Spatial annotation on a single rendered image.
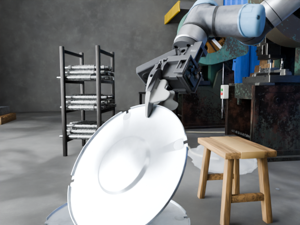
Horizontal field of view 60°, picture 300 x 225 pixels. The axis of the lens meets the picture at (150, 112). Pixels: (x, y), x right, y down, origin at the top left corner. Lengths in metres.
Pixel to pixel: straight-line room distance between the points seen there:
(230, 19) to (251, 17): 0.05
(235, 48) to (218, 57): 0.29
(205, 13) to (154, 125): 0.32
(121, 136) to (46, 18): 6.80
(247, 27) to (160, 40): 6.65
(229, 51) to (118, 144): 3.45
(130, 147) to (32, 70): 6.70
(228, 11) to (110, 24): 6.56
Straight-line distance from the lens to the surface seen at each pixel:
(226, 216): 1.25
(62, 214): 0.62
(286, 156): 2.48
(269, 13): 0.79
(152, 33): 7.27
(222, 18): 0.68
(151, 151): 0.51
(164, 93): 0.55
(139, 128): 0.56
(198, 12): 0.71
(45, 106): 7.13
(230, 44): 3.94
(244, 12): 0.67
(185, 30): 0.66
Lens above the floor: 0.60
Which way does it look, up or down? 5 degrees down
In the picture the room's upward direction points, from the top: straight up
